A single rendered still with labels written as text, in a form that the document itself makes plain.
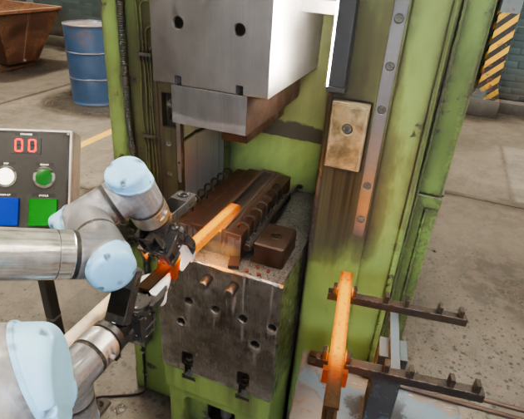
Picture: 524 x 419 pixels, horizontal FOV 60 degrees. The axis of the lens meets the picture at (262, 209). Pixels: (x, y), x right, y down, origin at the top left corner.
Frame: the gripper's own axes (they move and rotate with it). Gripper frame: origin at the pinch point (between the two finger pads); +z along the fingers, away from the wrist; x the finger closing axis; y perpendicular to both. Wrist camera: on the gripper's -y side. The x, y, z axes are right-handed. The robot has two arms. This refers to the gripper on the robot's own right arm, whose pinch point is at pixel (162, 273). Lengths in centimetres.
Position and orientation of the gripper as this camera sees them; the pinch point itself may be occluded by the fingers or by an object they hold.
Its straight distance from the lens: 104.1
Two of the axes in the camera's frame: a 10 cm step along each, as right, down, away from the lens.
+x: 9.3, 2.2, -2.9
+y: -0.6, 8.8, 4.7
